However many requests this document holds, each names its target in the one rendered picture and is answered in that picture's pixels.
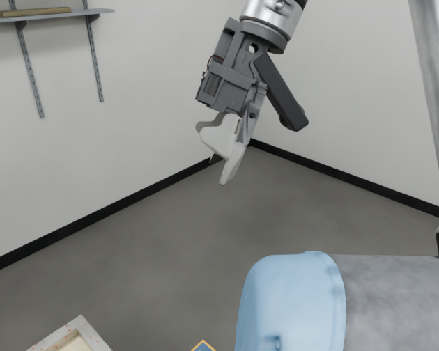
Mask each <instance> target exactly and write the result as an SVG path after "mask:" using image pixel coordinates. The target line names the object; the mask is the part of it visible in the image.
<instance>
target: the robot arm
mask: <svg viewBox="0 0 439 351"><path fill-rule="evenodd" d="M307 1H308V0H246V1H245V4H244V6H243V8H242V11H241V13H240V16H239V20H240V21H238V20H236V19H233V18H231V17H229V18H228V20H227V21H226V23H225V25H224V28H223V30H222V33H221V36H220V37H219V40H218V43H217V46H216V48H215V51H214V53H213V55H212V56H211V57H210V58H209V60H208V63H207V69H206V71H205V72H204V71H203V73H202V76H203V78H201V85H200V87H199V88H198V91H197V94H196V97H195V100H197V102H200V103H202V104H205V105H206V106H207V107H209V108H211V109H214V110H215V111H218V112H219V113H218V114H217V115H216V117H215V119H214V120H212V121H199V122H198V123H197V124H196V126H195V129H196V131H197V132H198V133H199V137H200V140H201V141H202V142H203V143H204V144H205V145H207V146H208V147H209V148H210V149H211V150H213V154H212V156H211V158H210V161H209V163H211V164H213V163H215V162H216V161H218V160H220V159H222V158H224V159H225V160H226V164H225V165H224V168H223V171H222V175H221V178H220V181H219V185H225V184H226V183H227V182H228V181H229V180H230V179H232V177H234V175H235V174H236V171H237V170H238V167H239V165H240V163H241V160H242V158H243V155H244V154H245V151H246V148H247V145H248V144H249V141H250V139H251V137H252V133H253V131H254V128H255V125H256V122H257V120H258V117H259V113H260V110H261V107H262V105H263V101H264V99H265V96H267V98H268V99H269V101H270V103H271V104H272V106H273V107H274V109H275V111H276V112H277V113H278V116H279V122H280V123H281V124H282V125H283V126H284V127H286V128H287V129H288V130H292V131H294V132H299V131H300V130H301V129H303V128H304V127H306V126H307V125H308V124H309V120H308V119H307V117H306V116H305V111H304V109H303V108H302V106H301V105H300V104H298V102H297V100H296V99H295V98H294V96H293V94H292V92H291V91H290V89H289V88H288V86H287V85H286V82H285V81H284V79H283V78H282V76H281V75H280V73H279V71H278V69H277V68H276V66H275V64H274V63H273V62H272V60H271V58H270V57H269V55H268V53H267V52H269V53H272V54H283V53H284V50H285V49H286V46H287V44H288V43H287V42H289V41H290V40H291V38H292V36H293V33H294V31H295V28H296V26H297V25H298V22H299V20H300V17H301V15H302V12H303V10H304V8H305V6H306V4H307ZM408 3H409V8H410V15H411V19H412V23H413V31H414V34H415V42H416V46H417V53H418V57H419V64H420V69H421V73H422V80H423V85H424V92H425V96H426V103H427V107H428V111H429V119H430V123H431V130H432V135H433V142H434V146H435V150H436V157H437V161H438V168H439V0H408ZM249 46H252V47H253V48H254V53H251V52H250V50H249ZM209 62H210V63H209ZM435 233H436V241H437V245H438V256H391V255H352V254H325V253H323V252H320V251H306V252H303V253H300V254H288V255H271V256H266V257H265V258H262V259H260V261H258V262H257V263H255V264H254V265H253V266H252V268H251V270H250V271H249V273H248V275H247V278H246V280H245V284H244V287H243V290H242V295H241V299H240V306H239V312H238V321H237V327H236V343H235V348H234V351H439V227H438V228H437V229H436V231H435Z"/></svg>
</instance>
